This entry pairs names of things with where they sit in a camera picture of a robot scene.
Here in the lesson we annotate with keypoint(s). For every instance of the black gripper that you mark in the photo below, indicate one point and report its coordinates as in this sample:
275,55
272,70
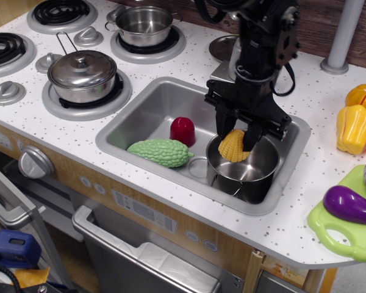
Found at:
251,103

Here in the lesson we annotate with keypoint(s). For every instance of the open steel pot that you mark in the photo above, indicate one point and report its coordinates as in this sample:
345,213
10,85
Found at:
143,26

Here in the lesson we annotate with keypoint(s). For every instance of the silver stove knob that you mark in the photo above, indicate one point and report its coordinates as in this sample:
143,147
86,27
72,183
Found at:
89,37
114,14
42,64
11,93

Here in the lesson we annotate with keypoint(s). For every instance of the black coil burner rear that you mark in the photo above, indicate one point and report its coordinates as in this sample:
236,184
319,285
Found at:
59,11

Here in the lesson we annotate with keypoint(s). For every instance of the grey support pole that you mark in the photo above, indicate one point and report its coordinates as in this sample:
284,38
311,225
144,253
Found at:
336,63

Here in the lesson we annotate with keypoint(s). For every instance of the silver oven door handle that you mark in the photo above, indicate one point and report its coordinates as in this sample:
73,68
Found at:
16,210

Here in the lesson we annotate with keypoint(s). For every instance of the black coil burner left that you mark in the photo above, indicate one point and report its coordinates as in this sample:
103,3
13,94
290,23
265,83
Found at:
12,47

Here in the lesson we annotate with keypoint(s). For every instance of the steel pot in sink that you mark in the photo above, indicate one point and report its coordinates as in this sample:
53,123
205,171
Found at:
248,180

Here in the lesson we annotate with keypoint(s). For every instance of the silver oven dial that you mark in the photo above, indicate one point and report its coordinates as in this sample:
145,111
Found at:
34,164

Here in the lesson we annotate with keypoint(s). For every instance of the steel pot with lid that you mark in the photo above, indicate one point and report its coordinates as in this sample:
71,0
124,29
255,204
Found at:
83,76

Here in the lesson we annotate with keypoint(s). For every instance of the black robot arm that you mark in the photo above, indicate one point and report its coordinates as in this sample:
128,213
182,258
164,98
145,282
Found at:
268,40

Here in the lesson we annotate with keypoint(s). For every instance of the red toy cup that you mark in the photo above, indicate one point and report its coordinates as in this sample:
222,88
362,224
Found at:
183,130

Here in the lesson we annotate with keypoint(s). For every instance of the silver toy faucet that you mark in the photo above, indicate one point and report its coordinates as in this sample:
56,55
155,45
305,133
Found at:
226,70

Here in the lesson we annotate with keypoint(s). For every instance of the yellow toy corn piece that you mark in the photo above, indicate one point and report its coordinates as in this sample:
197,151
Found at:
231,147

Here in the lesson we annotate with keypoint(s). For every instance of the green toy bitter gourd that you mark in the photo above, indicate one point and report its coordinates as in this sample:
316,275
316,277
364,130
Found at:
166,152

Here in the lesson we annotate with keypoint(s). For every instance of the round steel lid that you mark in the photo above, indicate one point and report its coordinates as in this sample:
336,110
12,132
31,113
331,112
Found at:
221,48

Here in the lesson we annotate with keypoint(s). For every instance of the silver dishwasher door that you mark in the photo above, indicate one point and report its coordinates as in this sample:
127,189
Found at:
128,257

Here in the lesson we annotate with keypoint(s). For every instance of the blue clamp tool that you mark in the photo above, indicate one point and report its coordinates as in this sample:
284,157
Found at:
18,250

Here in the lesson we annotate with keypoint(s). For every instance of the green plastic cutting board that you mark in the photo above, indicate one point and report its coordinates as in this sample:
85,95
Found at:
343,238

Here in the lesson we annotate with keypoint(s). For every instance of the yellow toy bell pepper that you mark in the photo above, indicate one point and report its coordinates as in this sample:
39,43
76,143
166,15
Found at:
351,129

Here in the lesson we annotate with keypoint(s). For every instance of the black coil burner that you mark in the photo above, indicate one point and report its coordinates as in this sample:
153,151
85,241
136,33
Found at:
59,11
12,47

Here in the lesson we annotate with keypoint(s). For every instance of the purple toy eggplant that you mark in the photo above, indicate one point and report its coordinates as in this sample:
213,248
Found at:
344,203

